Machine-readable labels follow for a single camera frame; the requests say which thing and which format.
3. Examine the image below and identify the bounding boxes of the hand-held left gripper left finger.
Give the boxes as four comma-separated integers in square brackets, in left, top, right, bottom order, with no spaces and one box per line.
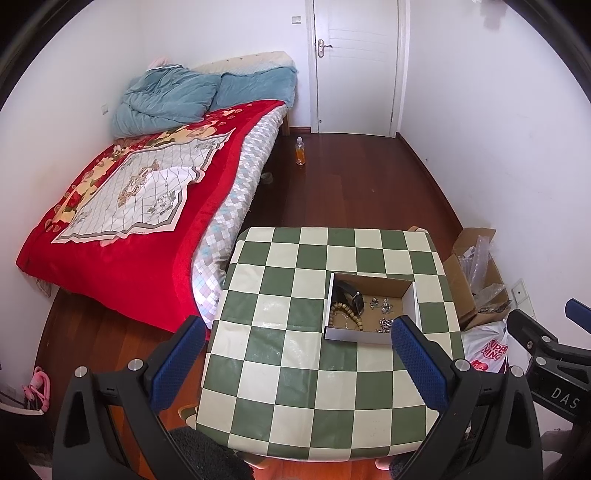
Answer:
[53,315,207,480]

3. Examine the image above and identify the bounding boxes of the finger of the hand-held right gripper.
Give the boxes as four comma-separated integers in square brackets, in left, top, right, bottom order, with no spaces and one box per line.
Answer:
[566,298,591,333]
[507,308,561,367]

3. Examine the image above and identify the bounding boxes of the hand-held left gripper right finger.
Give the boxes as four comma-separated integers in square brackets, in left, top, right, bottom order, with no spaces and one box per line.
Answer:
[392,315,544,480]

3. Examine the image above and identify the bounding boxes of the white cardboard box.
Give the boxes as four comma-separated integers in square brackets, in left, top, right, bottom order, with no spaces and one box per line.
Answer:
[323,272,422,346]

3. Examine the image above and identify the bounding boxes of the black smart band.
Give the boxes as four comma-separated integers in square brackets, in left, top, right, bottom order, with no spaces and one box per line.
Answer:
[333,282,365,317]

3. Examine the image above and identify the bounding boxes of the wooden bead bracelet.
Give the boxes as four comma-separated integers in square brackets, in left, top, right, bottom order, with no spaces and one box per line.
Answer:
[329,302,365,333]

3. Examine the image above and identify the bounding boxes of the white plastic bag red print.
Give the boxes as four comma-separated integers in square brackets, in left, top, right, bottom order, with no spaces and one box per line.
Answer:
[462,320,511,374]

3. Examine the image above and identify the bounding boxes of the clear plastic packaging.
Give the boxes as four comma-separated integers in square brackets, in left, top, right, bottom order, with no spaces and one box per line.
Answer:
[459,235,511,312]

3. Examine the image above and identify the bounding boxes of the brown cardboard box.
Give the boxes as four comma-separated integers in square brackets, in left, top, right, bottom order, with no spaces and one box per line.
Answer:
[442,227,512,330]

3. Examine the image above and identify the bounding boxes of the red floral blanket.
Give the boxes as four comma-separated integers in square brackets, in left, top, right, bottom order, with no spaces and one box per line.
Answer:
[16,99,284,335]

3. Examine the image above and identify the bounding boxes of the green checkered tablecloth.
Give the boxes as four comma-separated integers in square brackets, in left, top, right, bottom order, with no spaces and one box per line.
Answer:
[196,226,465,462]

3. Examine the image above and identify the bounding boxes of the pink slippers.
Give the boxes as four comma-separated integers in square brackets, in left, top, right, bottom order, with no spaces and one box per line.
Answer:
[23,367,51,414]

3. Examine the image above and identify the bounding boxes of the pale checkered bedsheet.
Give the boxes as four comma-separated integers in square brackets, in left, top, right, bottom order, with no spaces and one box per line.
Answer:
[191,107,287,330]

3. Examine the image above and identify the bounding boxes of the blue quilt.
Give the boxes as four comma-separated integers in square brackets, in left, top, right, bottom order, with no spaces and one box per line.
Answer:
[112,65,222,138]

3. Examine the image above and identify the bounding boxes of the blue pillow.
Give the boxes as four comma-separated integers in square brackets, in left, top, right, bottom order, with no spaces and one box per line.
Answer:
[215,65,297,112]

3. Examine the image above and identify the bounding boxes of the white door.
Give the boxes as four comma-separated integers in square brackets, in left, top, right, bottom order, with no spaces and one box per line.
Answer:
[307,0,409,138]

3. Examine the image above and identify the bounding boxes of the wall power sockets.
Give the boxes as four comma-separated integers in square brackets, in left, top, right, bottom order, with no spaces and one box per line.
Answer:
[510,279,536,319]

